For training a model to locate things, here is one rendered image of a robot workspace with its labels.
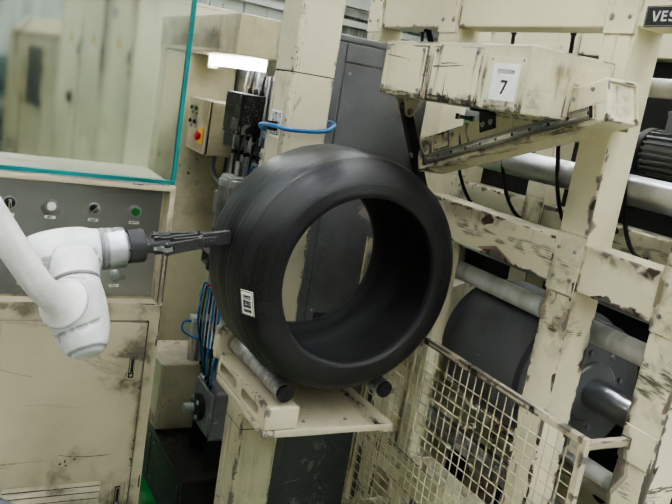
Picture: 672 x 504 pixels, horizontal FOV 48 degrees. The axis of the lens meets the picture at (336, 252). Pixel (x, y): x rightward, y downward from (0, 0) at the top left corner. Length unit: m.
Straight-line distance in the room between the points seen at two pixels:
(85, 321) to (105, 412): 0.98
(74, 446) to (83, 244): 1.03
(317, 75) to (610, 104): 0.80
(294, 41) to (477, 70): 0.53
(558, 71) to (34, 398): 1.71
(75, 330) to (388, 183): 0.76
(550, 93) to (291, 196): 0.60
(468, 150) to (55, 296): 1.08
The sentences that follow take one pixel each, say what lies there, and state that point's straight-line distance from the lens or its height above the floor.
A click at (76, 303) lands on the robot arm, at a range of 1.55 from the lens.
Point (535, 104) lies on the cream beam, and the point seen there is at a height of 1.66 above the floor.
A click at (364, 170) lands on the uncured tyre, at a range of 1.77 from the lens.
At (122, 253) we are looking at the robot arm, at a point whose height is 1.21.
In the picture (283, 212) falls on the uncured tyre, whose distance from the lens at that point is 1.70.
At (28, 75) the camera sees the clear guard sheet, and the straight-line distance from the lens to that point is 2.26.
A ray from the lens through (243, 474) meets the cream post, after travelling 2.38.
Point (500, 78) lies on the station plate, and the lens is 1.75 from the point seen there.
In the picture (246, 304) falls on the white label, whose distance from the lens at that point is 1.73.
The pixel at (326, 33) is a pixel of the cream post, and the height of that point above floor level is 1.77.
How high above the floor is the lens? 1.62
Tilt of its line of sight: 12 degrees down
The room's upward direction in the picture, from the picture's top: 9 degrees clockwise
